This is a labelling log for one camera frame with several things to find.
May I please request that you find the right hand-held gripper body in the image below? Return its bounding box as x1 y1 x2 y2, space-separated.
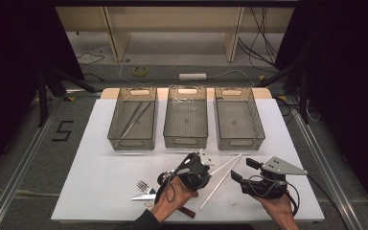
240 156 309 200

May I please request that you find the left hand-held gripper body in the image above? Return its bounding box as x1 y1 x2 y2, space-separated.
178 149 216 192

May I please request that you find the grey transparent plastic bin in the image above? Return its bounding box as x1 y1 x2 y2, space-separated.
214 86 266 151

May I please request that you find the grey mesh basket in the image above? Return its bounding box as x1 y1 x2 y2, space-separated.
106 87 158 151
163 85 209 150

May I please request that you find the brown-handled knife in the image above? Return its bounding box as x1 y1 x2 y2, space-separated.
136 180 196 219

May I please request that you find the wooden-handled metal knife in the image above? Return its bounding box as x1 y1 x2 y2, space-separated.
130 194 157 201

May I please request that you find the person's left hand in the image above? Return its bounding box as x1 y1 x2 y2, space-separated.
150 176 199 223

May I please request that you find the person's right hand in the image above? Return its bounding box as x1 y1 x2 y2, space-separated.
253 193 296 221

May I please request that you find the black metal stand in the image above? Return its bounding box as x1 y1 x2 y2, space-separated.
255 60 311 125
36 65 98 128

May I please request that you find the white power strip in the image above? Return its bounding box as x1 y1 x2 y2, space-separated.
178 73 208 81

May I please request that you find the black curtain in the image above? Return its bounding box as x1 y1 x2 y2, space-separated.
0 0 84 185
274 0 368 214

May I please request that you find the yellow tape roll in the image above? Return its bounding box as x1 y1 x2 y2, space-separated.
131 65 149 78

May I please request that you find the beige wooden desk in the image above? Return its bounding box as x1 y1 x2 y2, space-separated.
55 6 295 63

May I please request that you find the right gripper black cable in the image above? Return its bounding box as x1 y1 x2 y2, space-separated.
248 174 301 218

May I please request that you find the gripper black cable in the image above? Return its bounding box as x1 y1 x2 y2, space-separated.
154 159 190 206
248 174 301 218

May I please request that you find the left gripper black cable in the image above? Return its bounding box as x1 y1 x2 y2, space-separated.
154 159 190 206

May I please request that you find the tangle of floor cables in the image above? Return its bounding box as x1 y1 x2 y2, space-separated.
274 94 321 125

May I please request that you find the thick black floor cable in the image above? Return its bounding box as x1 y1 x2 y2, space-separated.
306 173 350 230

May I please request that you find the white power cable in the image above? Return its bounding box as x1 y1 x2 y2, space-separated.
118 57 256 88

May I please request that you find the bundle of black cables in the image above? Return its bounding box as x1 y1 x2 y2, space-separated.
238 7 279 66

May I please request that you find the short metal floor rail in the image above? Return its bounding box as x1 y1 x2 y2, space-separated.
62 89 104 97

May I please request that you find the thin black floor cable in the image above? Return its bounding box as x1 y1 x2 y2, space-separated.
76 52 105 66

